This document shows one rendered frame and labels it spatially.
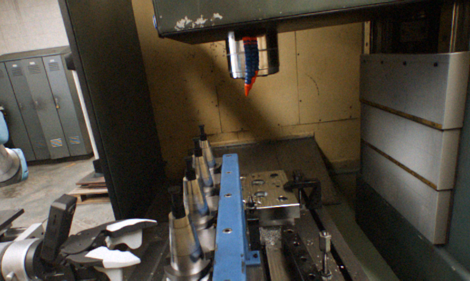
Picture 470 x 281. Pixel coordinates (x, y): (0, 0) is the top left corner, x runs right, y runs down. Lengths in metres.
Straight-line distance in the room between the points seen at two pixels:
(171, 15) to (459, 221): 0.86
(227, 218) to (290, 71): 1.59
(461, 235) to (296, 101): 1.30
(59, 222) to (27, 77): 5.25
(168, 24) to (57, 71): 5.00
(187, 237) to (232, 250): 0.07
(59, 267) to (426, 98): 0.92
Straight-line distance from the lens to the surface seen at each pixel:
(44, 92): 5.70
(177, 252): 0.38
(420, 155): 0.98
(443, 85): 0.86
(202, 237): 0.46
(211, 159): 0.67
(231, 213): 0.48
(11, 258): 0.64
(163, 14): 0.62
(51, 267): 0.63
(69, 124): 5.65
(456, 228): 0.99
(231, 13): 0.60
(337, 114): 2.09
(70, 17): 1.30
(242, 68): 0.86
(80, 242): 0.58
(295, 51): 1.97
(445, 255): 1.05
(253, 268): 0.88
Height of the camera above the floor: 1.47
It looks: 16 degrees down
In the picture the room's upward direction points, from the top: 7 degrees counter-clockwise
